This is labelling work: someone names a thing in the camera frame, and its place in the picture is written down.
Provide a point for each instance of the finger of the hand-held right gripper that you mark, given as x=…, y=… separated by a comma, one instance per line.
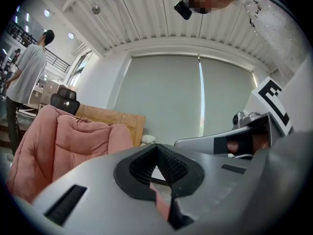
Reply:
x=195, y=143

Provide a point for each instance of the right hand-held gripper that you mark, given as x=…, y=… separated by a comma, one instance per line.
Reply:
x=274, y=99

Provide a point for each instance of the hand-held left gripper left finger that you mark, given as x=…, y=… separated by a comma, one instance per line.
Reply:
x=97, y=180

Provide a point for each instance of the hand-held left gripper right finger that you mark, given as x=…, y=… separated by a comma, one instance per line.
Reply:
x=220, y=180

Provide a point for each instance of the pink padded armchair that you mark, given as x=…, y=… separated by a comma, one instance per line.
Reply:
x=73, y=141

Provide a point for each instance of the grey roller blind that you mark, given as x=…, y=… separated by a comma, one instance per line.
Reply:
x=227, y=94
x=159, y=94

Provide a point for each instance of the white grey plush toy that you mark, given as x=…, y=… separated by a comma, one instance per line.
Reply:
x=148, y=139

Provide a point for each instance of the wooden board panels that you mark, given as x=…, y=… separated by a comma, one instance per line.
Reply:
x=117, y=119

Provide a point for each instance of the person's pale clothing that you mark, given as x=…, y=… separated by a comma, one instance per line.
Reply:
x=269, y=21

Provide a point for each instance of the black office chair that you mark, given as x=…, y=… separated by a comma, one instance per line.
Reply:
x=64, y=101

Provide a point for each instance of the brown cardboard box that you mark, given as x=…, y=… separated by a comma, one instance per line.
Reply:
x=50, y=92

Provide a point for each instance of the tall window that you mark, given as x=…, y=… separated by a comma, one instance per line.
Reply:
x=78, y=70

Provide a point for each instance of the black metal railing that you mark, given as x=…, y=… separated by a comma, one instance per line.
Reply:
x=58, y=62

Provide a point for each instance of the round ceiling fixture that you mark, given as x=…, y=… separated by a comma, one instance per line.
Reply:
x=96, y=10

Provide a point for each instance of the black head-worn camera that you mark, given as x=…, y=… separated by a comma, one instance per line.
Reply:
x=183, y=8

